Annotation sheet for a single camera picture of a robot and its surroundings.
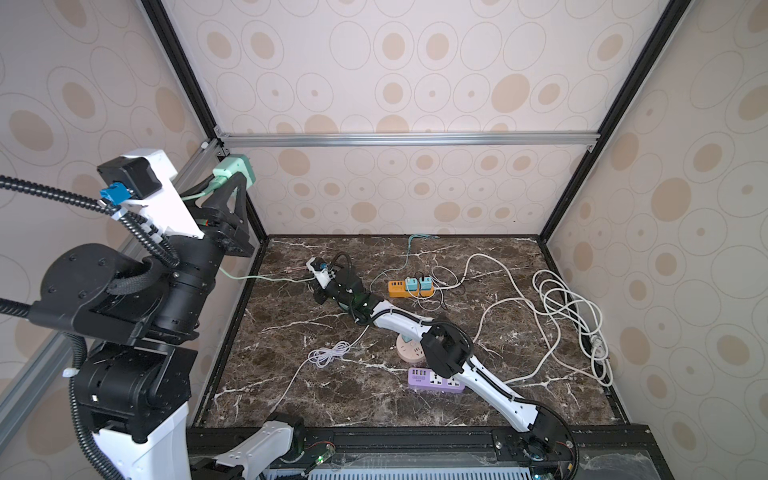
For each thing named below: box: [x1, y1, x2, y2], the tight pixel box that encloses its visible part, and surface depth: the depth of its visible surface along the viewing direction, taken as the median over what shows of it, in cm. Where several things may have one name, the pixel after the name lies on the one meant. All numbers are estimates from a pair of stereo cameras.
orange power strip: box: [388, 280, 435, 298], surface depth 105 cm
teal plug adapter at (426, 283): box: [420, 276, 433, 291], surface depth 99 cm
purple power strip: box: [408, 368, 465, 393], surface depth 83 cm
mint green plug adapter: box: [213, 154, 257, 189], surface depth 38 cm
